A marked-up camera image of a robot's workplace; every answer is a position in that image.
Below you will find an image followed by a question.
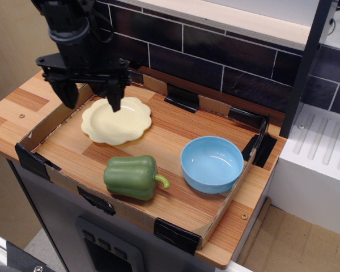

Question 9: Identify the grey toy oven front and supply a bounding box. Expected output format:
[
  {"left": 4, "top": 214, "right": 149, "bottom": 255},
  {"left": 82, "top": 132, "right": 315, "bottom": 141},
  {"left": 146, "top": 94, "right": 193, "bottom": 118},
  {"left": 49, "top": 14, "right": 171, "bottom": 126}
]
[{"left": 75, "top": 215, "right": 146, "bottom": 272}]

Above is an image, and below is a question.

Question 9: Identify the cardboard tray with black tape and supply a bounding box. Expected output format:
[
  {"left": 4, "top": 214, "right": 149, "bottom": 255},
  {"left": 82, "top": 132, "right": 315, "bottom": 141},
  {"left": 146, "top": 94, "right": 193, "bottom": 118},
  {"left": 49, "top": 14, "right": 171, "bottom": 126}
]
[{"left": 15, "top": 74, "right": 286, "bottom": 266}]

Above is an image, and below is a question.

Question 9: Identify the dark grey vertical post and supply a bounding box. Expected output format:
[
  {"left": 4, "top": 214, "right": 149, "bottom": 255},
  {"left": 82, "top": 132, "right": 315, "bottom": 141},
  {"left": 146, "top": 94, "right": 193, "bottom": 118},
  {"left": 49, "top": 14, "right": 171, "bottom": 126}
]
[{"left": 279, "top": 0, "right": 338, "bottom": 138}]

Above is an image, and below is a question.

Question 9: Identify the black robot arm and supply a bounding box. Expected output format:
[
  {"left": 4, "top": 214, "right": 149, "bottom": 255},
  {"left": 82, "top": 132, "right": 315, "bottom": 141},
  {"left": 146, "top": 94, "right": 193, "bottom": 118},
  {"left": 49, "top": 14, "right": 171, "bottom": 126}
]
[{"left": 33, "top": 1, "right": 131, "bottom": 112}]

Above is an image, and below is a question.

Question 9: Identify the white toy sink drainboard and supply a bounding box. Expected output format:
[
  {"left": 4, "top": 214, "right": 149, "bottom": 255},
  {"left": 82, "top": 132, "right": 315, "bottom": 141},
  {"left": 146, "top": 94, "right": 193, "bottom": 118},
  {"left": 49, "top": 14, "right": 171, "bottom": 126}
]
[{"left": 268, "top": 104, "right": 340, "bottom": 234}]

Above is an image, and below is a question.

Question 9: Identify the light wooden upper shelf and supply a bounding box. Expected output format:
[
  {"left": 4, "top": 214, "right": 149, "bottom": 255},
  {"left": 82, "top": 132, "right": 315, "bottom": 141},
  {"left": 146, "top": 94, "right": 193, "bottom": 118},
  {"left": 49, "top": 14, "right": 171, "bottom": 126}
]
[{"left": 113, "top": 0, "right": 320, "bottom": 52}]

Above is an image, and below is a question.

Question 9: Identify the green toy bell pepper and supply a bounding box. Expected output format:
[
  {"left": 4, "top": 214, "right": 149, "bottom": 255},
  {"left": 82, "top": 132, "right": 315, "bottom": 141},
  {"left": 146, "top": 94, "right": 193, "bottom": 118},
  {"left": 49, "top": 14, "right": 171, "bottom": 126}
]
[{"left": 104, "top": 155, "right": 170, "bottom": 201}]

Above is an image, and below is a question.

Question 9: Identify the pale yellow scalloped plate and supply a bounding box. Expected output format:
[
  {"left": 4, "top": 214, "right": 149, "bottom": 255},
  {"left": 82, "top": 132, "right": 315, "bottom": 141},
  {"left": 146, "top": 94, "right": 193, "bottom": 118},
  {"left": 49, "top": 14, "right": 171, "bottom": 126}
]
[{"left": 81, "top": 97, "right": 152, "bottom": 146}]

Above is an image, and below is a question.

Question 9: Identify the light blue bowl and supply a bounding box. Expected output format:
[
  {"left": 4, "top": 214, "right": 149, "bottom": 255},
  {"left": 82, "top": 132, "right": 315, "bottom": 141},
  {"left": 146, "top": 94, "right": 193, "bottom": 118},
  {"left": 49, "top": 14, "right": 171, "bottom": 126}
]
[{"left": 181, "top": 136, "right": 244, "bottom": 194}]

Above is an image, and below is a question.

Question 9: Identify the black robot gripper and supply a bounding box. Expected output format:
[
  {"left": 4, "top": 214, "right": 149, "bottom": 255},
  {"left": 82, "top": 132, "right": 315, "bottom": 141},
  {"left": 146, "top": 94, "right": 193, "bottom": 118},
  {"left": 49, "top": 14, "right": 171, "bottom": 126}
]
[{"left": 36, "top": 27, "right": 130, "bottom": 112}]

